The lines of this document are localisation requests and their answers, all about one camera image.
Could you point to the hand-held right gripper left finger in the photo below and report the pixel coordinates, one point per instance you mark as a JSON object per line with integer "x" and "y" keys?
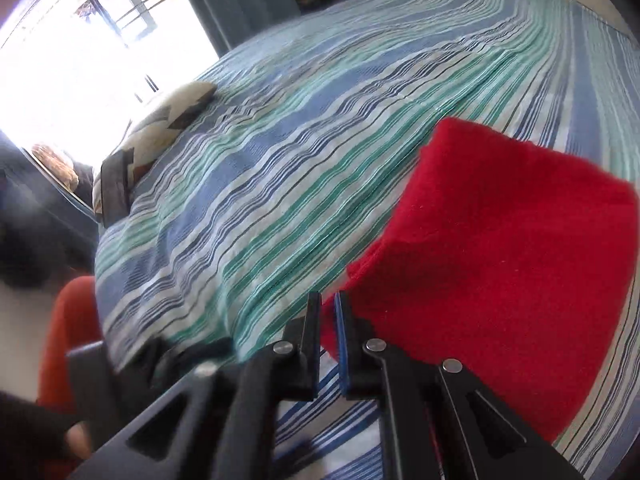
{"x": 310, "y": 340}

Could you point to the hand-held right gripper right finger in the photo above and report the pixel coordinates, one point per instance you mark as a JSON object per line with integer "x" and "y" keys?
{"x": 342, "y": 340}

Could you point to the red sweater with white print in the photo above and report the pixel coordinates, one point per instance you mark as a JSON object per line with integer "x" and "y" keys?
{"x": 490, "y": 240}

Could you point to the person's left forearm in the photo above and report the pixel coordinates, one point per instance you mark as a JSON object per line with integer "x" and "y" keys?
{"x": 30, "y": 427}

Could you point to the person's left hand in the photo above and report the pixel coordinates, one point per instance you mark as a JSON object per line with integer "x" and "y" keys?
{"x": 79, "y": 441}

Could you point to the orange rug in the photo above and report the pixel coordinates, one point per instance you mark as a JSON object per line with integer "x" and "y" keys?
{"x": 65, "y": 330}

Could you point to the striped bedspread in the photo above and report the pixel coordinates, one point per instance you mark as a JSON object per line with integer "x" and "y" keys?
{"x": 310, "y": 150}

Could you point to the brown woven object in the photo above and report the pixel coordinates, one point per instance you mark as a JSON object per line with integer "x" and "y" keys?
{"x": 57, "y": 165}

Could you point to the beige patterned cushion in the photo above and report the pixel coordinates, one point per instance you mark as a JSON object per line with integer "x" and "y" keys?
{"x": 160, "y": 120}

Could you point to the blue curtain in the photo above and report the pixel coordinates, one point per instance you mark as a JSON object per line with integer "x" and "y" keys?
{"x": 235, "y": 5}

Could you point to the black balcony railing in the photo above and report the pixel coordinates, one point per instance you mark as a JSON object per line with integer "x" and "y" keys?
{"x": 120, "y": 7}

